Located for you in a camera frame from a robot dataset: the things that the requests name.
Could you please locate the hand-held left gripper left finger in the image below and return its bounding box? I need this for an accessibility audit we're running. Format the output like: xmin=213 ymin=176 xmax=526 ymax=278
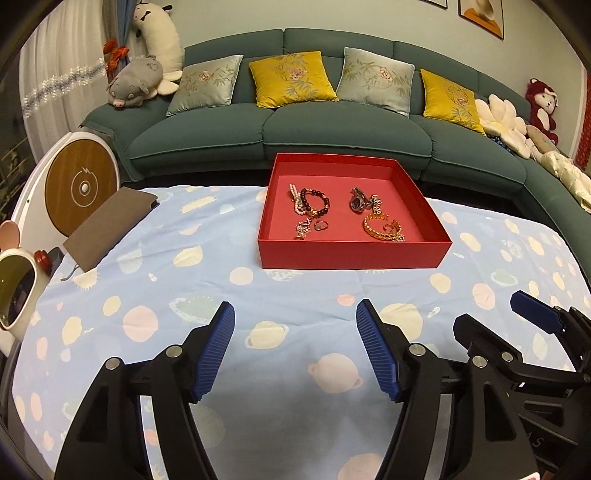
xmin=54 ymin=301 xmax=236 ymax=480

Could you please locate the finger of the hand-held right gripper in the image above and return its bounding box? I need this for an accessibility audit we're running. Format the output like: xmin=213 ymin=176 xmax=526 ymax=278
xmin=452 ymin=313 xmax=583 ymax=389
xmin=510 ymin=290 xmax=570 ymax=336

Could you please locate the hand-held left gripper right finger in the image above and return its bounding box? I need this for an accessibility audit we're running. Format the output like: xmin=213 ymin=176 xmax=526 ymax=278
xmin=355 ymin=298 xmax=536 ymax=480

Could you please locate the red cardboard box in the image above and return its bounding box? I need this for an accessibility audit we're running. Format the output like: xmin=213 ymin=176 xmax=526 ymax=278
xmin=257 ymin=153 xmax=452 ymax=271

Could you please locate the gold cuff bracelet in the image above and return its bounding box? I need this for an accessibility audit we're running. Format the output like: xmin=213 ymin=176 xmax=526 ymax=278
xmin=362 ymin=213 xmax=398 ymax=241

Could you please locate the silver metal watch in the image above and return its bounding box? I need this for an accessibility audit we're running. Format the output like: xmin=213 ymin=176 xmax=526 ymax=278
xmin=349 ymin=186 xmax=384 ymax=217

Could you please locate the dark bead bracelet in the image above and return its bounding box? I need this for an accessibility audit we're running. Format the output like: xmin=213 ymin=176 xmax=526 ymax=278
xmin=300 ymin=187 xmax=332 ymax=217

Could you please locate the blue planet-print tablecloth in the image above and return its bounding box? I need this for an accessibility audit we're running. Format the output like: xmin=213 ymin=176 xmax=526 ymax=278
xmin=9 ymin=185 xmax=591 ymax=480

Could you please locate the cream quilted cushion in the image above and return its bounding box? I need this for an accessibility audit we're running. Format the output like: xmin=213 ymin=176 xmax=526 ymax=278
xmin=536 ymin=150 xmax=591 ymax=213

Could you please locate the brown pouch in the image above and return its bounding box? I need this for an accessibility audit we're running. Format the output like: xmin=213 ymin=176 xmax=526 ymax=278
xmin=62 ymin=190 xmax=160 ymax=273

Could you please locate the small beige plush cushion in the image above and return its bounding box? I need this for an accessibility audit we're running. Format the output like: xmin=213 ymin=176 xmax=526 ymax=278
xmin=524 ymin=126 xmax=557 ymax=153

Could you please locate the cream flower cushion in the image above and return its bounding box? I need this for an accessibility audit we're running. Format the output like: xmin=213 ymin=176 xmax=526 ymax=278
xmin=475 ymin=93 xmax=532 ymax=158

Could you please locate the red plush monkey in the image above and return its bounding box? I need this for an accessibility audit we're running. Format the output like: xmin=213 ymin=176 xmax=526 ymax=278
xmin=525 ymin=78 xmax=560 ymax=146

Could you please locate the cream mirror with ears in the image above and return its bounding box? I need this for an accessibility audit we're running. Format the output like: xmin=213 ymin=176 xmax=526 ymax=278
xmin=0 ymin=220 xmax=52 ymax=340

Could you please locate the round white wooden-faced appliance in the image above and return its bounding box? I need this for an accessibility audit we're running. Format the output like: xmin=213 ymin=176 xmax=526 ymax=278
xmin=9 ymin=130 xmax=122 ymax=241

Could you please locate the green sofa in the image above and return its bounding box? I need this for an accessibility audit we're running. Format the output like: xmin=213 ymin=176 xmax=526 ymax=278
xmin=78 ymin=28 xmax=591 ymax=241

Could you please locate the yellow embroidered cushion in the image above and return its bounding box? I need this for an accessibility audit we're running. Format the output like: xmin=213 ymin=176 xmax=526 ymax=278
xmin=420 ymin=68 xmax=486 ymax=136
xmin=249 ymin=51 xmax=339 ymax=109

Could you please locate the grey-green embroidered cushion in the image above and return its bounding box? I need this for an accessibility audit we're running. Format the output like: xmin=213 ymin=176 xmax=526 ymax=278
xmin=166 ymin=54 xmax=245 ymax=117
xmin=335 ymin=47 xmax=415 ymax=118

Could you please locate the white curtain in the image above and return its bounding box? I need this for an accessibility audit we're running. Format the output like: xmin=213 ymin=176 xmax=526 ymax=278
xmin=18 ymin=28 xmax=116 ymax=162

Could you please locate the grey plush pig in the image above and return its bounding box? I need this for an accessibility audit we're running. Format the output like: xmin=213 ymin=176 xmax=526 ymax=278
xmin=106 ymin=54 xmax=178 ymax=109

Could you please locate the orange framed picture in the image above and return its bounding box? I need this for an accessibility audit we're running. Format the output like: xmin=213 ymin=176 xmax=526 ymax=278
xmin=458 ymin=0 xmax=505 ymax=40

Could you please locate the silver tinsel garland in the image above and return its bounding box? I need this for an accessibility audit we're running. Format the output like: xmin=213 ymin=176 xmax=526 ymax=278
xmin=22 ymin=58 xmax=109 ymax=112

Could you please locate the red bow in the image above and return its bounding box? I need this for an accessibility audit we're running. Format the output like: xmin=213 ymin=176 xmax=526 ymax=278
xmin=102 ymin=38 xmax=127 ymax=77

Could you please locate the white plush toy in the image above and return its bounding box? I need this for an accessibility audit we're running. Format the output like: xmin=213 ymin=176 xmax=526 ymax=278
xmin=133 ymin=0 xmax=185 ymax=95

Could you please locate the pearl bracelet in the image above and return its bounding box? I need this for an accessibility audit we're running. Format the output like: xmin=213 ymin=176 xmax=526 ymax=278
xmin=288 ymin=184 xmax=308 ymax=217

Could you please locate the red wall hanging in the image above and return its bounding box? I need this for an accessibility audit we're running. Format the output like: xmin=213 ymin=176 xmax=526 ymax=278
xmin=573 ymin=76 xmax=591 ymax=167

